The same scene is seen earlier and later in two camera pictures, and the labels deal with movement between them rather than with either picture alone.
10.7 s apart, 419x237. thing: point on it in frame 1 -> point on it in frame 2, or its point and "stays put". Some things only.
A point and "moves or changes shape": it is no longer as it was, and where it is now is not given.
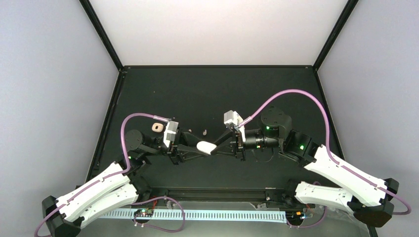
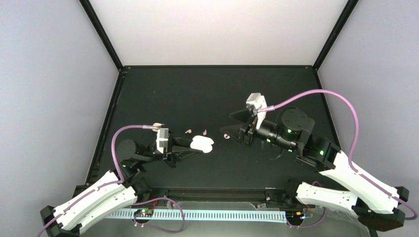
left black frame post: x=101 y=34 stays put
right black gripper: x=234 y=137 -> x=240 y=132
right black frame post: x=345 y=14 stays put
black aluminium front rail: x=198 y=193 stays put
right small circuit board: x=296 y=215 stays put
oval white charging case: x=206 y=147 moves or changes shape
